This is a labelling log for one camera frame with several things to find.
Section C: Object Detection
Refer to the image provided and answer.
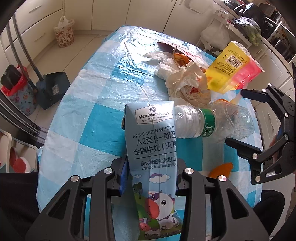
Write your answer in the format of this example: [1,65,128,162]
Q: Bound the clear plastic water bottle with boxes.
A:
[174,100,255,143]

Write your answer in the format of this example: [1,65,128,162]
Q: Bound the white tissue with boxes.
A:
[154,58,180,80]
[144,51,173,65]

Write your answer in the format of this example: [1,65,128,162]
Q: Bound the blue checkered tablecloth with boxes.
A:
[36,26,262,240]

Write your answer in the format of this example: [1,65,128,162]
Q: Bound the cream kitchen cabinets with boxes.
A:
[0,0,223,70]

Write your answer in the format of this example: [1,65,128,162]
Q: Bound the long orange peel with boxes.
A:
[173,53,190,67]

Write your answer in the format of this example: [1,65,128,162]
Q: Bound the white rack shelf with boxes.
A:
[196,9,252,53]

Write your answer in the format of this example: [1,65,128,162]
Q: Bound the dark dustpan with handle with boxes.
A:
[12,15,70,110]

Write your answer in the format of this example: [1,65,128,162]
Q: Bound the floral bin red bag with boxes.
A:
[1,65,37,116]

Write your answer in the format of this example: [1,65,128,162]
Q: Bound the white red snack wrapper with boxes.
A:
[157,42,199,61]

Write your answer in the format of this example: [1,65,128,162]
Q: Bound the yellow red snack bag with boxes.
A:
[205,41,264,94]

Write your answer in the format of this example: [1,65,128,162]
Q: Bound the greasy crumpled paper wrapper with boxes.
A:
[165,62,211,107]

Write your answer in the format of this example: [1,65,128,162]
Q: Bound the white plastic bag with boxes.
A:
[201,23,230,50]

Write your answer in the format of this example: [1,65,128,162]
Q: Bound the small orange peel piece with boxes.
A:
[208,163,234,178]

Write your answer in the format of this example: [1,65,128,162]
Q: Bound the blue milk carton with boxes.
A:
[122,101,182,240]

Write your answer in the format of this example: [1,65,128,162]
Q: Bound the bag of green vegetables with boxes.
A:
[233,16,261,46]

